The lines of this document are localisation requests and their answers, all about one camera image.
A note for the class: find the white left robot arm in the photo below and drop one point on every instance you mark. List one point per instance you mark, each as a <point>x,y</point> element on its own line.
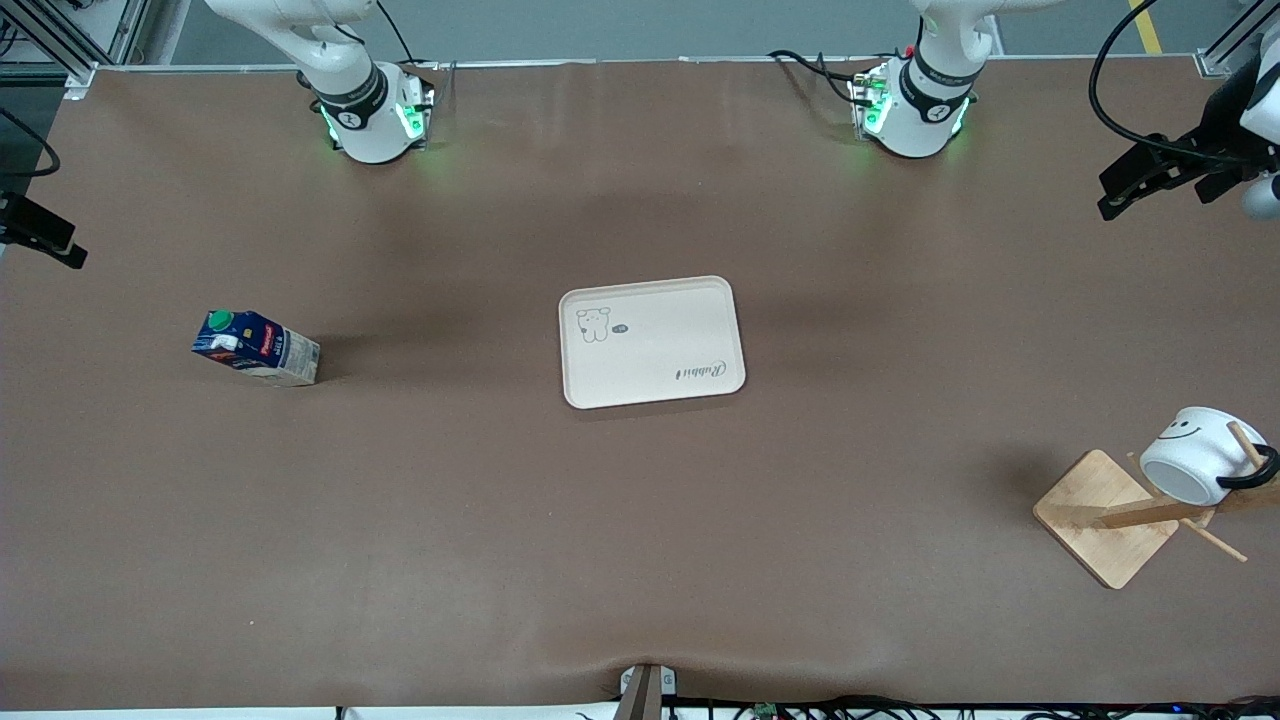
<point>915,120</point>

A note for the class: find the blue milk carton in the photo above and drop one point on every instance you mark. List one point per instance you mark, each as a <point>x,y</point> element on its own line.
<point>262,350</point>

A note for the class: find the cream rabbit print tray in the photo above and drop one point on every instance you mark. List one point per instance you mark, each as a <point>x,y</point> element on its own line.
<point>650,345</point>

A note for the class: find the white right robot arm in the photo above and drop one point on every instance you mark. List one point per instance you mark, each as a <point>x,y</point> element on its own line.
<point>370,120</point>

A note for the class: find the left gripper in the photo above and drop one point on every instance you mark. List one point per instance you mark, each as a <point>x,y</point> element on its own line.
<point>1202,157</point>

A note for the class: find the wooden mug rack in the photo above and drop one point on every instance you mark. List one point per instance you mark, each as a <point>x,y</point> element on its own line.
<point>1105,530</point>

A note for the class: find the aluminium frame profile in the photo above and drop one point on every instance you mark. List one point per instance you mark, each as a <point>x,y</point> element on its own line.
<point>1215,60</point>
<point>75,72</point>

